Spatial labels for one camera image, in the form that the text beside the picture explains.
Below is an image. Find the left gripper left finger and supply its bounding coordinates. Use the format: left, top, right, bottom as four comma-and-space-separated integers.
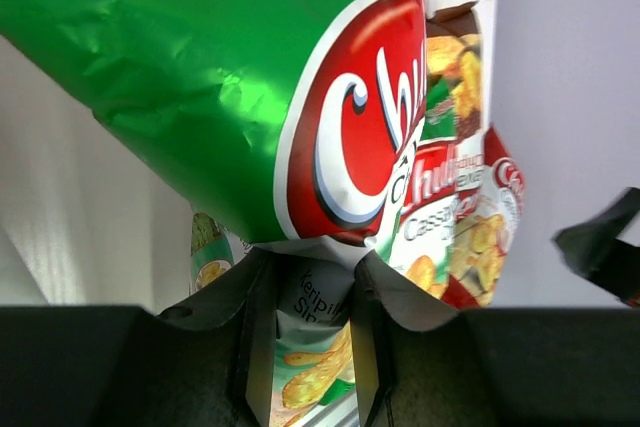
1, 249, 276, 426

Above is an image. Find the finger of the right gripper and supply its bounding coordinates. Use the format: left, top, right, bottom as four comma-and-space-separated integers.
553, 187, 639, 307

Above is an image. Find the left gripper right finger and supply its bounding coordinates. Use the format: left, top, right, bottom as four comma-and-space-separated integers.
352, 254, 639, 426

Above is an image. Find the green chips bag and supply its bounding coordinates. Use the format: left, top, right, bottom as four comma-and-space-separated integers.
388, 76, 458, 299
1, 0, 427, 265

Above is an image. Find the red chips bag left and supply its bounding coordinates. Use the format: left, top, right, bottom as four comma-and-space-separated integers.
190, 208, 355, 426

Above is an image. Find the red chips bag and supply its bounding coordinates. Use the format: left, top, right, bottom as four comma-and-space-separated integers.
441, 127, 526, 310
190, 208, 355, 426

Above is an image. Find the red chips bag right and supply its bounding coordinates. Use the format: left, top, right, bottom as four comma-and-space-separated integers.
441, 127, 526, 310

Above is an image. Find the brown chips bag right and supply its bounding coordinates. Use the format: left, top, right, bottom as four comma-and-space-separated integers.
426, 1, 486, 191

